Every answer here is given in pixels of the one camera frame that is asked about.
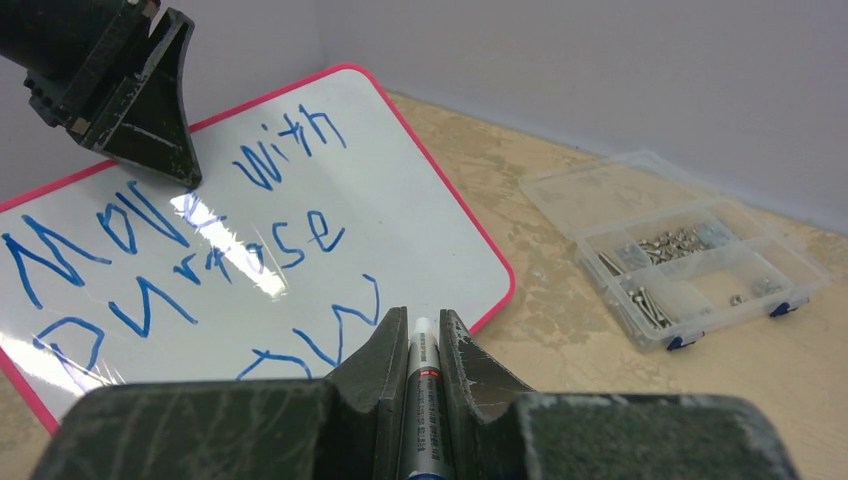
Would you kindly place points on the blue whiteboard marker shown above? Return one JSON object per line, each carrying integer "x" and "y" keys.
{"x": 425, "y": 450}

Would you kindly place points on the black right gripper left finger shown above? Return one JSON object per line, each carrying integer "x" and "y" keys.
{"x": 345, "y": 425}

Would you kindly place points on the red framed whiteboard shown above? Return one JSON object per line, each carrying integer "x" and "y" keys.
{"x": 320, "y": 209}

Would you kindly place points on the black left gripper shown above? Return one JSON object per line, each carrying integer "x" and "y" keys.
{"x": 95, "y": 69}

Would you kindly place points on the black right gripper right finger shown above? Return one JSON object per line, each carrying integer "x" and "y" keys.
{"x": 503, "y": 429}

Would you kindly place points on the clear plastic screw box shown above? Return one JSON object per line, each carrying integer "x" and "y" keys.
{"x": 671, "y": 257}

